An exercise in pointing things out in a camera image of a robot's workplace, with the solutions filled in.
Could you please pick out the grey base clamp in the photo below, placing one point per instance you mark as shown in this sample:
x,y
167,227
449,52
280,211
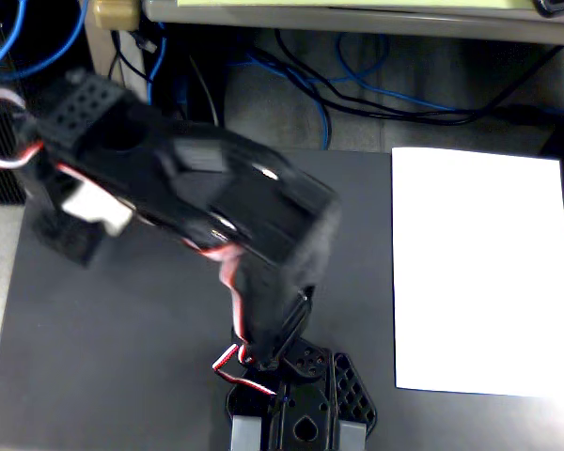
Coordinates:
x,y
352,437
246,434

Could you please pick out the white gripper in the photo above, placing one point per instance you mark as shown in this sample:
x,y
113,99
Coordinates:
x,y
58,235

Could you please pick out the clear network plug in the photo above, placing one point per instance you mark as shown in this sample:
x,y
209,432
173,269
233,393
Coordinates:
x,y
145,44

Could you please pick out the black foam cube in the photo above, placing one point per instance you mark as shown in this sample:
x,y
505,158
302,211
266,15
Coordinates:
x,y
68,242

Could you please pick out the black object on desk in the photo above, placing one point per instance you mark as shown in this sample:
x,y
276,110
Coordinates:
x,y
559,5

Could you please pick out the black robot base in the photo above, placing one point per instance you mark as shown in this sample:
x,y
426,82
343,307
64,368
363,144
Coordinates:
x,y
352,390

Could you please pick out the blue plug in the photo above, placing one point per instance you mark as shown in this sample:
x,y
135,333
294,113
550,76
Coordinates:
x,y
182,91

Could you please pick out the beige desk leg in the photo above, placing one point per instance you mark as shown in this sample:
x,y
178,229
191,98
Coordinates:
x,y
101,51

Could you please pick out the white paper sheet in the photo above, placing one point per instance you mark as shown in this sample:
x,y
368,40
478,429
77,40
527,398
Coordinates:
x,y
479,272

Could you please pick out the beige plastic cap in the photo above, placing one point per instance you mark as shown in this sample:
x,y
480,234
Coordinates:
x,y
115,14

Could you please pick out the black work board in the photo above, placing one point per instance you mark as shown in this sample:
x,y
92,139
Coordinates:
x,y
122,352

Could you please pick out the grey desk edge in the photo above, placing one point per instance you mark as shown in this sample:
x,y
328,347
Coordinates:
x,y
357,21

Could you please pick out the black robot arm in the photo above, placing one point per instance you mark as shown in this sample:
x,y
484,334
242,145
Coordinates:
x,y
225,197

